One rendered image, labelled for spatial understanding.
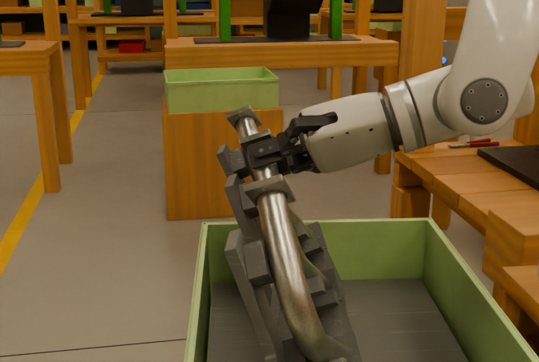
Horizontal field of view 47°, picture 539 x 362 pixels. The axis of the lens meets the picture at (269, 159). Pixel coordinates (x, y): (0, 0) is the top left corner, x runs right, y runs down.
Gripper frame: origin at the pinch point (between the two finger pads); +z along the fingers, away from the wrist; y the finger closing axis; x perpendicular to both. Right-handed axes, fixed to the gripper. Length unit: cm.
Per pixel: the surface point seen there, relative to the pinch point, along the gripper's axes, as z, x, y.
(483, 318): -20.0, 20.3, -25.3
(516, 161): -48, -28, -92
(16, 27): 460, -703, -596
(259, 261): 0.8, 17.3, 13.0
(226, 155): 7.7, -8.0, -9.3
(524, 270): -33, 8, -56
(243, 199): 3.9, 4.9, 1.5
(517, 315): -29, 16, -56
